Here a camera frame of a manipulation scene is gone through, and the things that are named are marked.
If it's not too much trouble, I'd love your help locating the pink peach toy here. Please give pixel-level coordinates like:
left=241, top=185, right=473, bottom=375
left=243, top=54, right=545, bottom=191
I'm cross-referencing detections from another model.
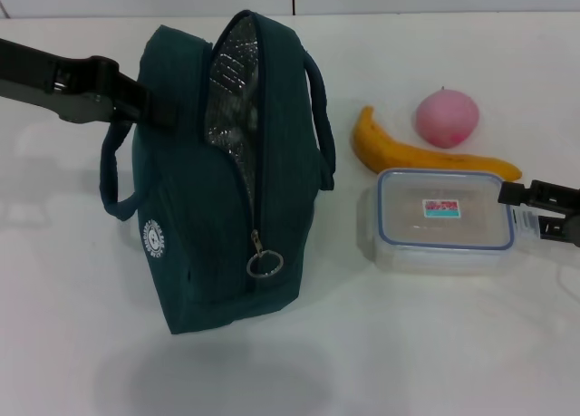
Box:
left=415, top=85, right=482, bottom=150

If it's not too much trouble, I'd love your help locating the yellow banana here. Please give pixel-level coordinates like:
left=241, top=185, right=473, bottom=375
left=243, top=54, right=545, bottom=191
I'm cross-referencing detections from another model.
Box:
left=352, top=105, right=523, bottom=184

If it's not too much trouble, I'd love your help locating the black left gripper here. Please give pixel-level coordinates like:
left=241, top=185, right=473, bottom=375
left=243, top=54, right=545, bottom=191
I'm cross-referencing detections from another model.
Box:
left=0, top=37, right=178, bottom=130

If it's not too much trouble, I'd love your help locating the dark teal insulated lunch bag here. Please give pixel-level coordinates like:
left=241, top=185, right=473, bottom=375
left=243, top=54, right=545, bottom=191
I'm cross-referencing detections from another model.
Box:
left=100, top=10, right=339, bottom=299

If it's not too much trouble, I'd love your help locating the clear plastic container blue seal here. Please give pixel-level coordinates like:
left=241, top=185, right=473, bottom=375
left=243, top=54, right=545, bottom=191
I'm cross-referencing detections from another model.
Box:
left=357, top=167, right=540, bottom=276

